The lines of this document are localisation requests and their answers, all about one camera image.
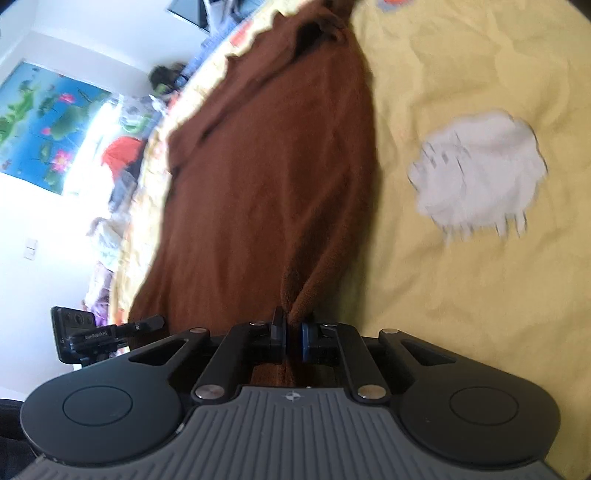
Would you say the brown knit sweater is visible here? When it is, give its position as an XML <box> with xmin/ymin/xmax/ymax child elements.
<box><xmin>129</xmin><ymin>1</ymin><xmax>378</xmax><ymax>335</ymax></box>

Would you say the black and green bag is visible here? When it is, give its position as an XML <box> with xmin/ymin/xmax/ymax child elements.
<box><xmin>148</xmin><ymin>62</ymin><xmax>185</xmax><ymax>98</ymax></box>

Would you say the orange red cloth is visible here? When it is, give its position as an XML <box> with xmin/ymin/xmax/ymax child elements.
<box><xmin>101</xmin><ymin>136</ymin><xmax>143</xmax><ymax>181</ymax></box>

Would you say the yellow floral bed quilt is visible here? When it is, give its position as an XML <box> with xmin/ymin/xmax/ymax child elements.
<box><xmin>108</xmin><ymin>0</ymin><xmax>591</xmax><ymax>480</ymax></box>

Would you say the grey framed panel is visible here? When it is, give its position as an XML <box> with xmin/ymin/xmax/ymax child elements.
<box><xmin>167</xmin><ymin>0</ymin><xmax>209</xmax><ymax>32</ymax></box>

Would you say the lotus flower wall picture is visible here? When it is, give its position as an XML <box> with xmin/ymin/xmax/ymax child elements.
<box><xmin>1</xmin><ymin>61</ymin><xmax>111</xmax><ymax>194</ymax></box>

